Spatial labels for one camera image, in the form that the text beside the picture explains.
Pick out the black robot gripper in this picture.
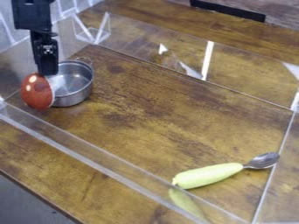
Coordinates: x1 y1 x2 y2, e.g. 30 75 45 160
10 0 58 76

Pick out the silver metal pot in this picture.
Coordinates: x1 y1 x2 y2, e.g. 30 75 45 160
46 57 93 108

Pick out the white plush mushroom red cap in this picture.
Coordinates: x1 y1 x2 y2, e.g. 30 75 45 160
20 73 56 111

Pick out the black bar on back table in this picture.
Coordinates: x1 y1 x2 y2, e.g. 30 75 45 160
189 0 267 23

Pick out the clear acrylic enclosure wall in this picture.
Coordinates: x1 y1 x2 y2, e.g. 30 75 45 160
0 0 299 224

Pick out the green handled metal spoon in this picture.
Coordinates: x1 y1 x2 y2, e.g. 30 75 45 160
172 152 280 189

